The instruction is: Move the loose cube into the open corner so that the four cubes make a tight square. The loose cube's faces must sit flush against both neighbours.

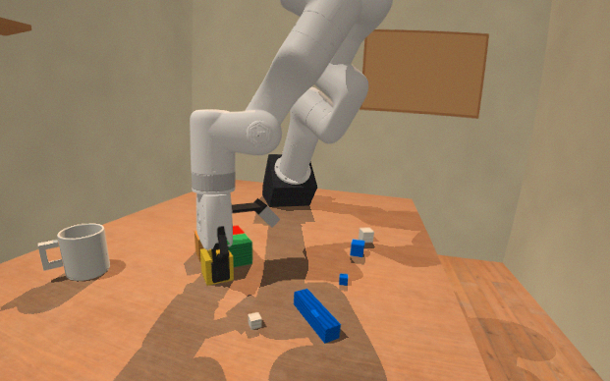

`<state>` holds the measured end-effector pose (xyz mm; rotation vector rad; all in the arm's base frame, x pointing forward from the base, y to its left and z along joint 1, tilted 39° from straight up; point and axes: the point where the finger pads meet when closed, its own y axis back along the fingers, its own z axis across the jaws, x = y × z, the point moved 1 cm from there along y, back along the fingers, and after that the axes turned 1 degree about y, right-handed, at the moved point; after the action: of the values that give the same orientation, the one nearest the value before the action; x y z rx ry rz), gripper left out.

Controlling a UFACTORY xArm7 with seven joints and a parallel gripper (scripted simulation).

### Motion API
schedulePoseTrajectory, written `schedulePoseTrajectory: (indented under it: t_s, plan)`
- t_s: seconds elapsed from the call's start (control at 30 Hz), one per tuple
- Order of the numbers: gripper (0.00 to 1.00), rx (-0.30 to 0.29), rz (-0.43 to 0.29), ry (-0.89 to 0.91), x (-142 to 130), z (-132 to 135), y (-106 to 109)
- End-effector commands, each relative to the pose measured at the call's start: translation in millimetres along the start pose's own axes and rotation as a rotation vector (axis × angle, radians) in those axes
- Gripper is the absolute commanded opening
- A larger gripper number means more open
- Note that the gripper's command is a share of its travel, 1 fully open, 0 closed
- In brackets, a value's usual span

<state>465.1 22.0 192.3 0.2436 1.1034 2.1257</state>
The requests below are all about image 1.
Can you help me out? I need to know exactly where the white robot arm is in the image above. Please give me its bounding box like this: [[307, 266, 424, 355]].
[[190, 0, 393, 191]]

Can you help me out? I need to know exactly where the green cube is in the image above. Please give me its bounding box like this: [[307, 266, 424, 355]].
[[228, 234, 252, 267]]

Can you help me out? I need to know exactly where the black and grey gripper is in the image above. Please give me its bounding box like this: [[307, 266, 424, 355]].
[[192, 188, 235, 283]]

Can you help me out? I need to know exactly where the grey mug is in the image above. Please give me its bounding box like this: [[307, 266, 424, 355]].
[[38, 224, 110, 281]]

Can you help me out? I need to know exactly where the yellow cube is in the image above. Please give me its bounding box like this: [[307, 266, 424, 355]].
[[200, 248, 234, 286]]

